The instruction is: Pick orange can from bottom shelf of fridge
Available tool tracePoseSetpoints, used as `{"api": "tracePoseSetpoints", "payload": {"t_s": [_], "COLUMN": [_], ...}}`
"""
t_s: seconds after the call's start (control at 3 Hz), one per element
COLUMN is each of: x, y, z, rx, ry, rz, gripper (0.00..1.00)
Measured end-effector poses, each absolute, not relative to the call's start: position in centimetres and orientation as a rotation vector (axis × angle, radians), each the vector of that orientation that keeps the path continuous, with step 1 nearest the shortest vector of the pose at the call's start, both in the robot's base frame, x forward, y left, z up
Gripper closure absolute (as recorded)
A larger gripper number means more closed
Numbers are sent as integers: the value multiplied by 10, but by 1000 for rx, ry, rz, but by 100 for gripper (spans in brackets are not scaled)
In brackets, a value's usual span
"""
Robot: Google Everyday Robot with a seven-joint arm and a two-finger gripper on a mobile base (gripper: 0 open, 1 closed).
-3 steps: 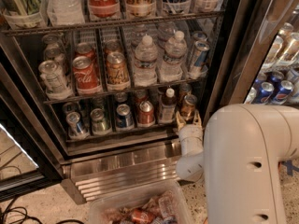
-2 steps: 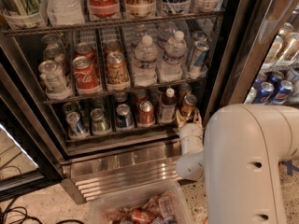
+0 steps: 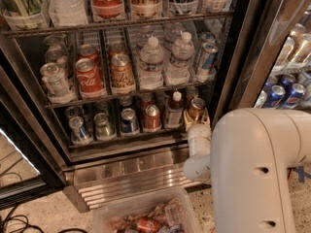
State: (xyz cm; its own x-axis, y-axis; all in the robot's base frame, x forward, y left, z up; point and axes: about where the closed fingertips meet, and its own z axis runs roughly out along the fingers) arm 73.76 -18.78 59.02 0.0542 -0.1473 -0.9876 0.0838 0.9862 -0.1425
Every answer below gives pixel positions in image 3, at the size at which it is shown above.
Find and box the red can in bin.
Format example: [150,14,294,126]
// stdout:
[135,216,161,233]

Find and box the red cola can middle rear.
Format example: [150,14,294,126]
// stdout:
[78,44,100,62]

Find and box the silver can middle front left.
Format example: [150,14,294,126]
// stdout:
[40,62,76,104]

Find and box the glass fridge door right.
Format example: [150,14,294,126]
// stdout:
[210,0,311,124]

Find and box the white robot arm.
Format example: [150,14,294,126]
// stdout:
[184,108,311,233]

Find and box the brown can top shelf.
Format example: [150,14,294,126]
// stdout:
[129,0,161,19]

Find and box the black cables floor left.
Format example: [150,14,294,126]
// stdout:
[0,206,88,233]

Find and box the blue pepsi can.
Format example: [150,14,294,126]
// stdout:
[282,83,305,109]
[263,85,285,108]

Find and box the white bottle top shelf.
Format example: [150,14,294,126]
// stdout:
[49,0,88,27]

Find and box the green can bottom shelf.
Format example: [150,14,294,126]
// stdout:
[94,113,116,141]

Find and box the red can shelf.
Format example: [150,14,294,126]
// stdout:
[140,93,155,109]
[143,105,161,131]

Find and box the orange can bottom shelf rear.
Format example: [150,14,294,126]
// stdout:
[185,86,198,107]

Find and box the water bottle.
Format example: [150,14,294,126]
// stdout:
[166,32,194,85]
[139,37,164,90]

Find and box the silver can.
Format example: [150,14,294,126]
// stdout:
[40,62,76,104]
[46,50,71,77]

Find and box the red can bottom shelf front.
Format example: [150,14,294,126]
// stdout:
[143,105,161,131]

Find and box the orange can middle shelf rear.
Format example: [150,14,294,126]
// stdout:
[108,42,127,58]

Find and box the blue can bottom shelf front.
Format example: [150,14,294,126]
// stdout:
[121,108,140,135]

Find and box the blue tall can middle front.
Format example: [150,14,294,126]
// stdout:
[195,42,219,82]

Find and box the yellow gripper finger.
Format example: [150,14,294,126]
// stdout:
[184,110,194,129]
[201,109,210,124]

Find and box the red cola bottle top shelf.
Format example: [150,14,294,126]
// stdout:
[91,0,122,18]

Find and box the blue white can bottom left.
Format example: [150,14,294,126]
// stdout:
[69,116,92,144]

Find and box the orange can middle shelf front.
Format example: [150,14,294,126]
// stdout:
[110,54,135,94]

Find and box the water bottle middle right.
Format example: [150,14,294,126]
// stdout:
[166,32,194,85]

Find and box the water bottle middle left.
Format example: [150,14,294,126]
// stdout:
[139,37,164,90]

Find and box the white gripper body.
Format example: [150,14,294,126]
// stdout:
[187,123,212,157]

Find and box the orange can bottom shelf front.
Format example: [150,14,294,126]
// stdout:
[188,98,205,121]

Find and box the red cola can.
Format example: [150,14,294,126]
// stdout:
[75,58,106,99]
[78,44,100,62]

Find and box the blue pepsi can right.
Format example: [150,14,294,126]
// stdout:
[282,83,305,109]

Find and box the orange can shelf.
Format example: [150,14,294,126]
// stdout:
[110,54,135,94]
[108,42,127,58]
[185,86,198,107]
[188,98,205,121]

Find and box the green carton top shelf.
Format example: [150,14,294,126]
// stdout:
[1,0,50,31]

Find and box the red cola can middle front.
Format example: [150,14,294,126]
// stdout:
[75,58,106,99]

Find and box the blue pepsi can left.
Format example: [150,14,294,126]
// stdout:
[263,85,285,108]

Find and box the red can bottom shelf rear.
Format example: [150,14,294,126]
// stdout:
[140,93,155,109]

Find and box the clear plastic bin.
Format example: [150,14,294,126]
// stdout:
[92,187,202,233]

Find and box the brown bottle white cap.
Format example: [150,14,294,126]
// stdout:
[164,91,184,128]

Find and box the steel fridge grille base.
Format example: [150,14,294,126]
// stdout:
[63,144,206,213]

